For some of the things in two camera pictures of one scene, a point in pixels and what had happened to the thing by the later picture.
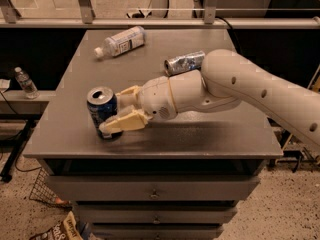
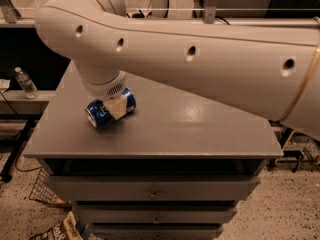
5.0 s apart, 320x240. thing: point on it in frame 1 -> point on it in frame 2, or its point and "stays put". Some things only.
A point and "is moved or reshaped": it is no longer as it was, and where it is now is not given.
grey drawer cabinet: [175, 178] stays put
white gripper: [156, 97] -> [109, 90]
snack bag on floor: [66, 230] stays put
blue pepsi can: [102, 104] is moved or reshaped
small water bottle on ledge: [26, 84] stays put
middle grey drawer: [154, 213] stays put
